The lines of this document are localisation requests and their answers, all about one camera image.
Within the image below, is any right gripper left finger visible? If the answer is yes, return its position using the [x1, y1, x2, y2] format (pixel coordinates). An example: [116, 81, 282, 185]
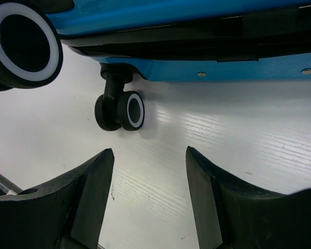
[0, 149, 114, 248]

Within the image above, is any blue hard-shell suitcase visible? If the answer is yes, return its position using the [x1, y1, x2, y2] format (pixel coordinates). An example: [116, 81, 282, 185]
[0, 1, 311, 131]

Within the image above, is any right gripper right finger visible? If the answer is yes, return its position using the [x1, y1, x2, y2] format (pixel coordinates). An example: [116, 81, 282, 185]
[186, 147, 311, 248]

